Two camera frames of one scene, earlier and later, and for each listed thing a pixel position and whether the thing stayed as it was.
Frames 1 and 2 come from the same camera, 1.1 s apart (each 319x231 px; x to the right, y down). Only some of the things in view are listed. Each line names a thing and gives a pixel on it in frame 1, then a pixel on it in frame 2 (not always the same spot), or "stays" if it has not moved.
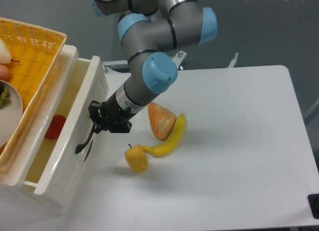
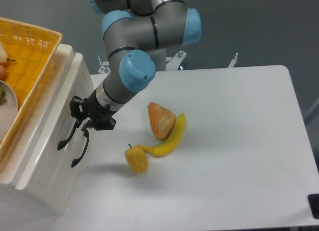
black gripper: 112,118 -> 100,117
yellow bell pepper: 137,158 stays
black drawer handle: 88,151 -> 85,133
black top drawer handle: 79,146 -> 62,142
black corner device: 313,201 stays
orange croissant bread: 163,120 stays
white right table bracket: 232,63 stays
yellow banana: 166,148 stays
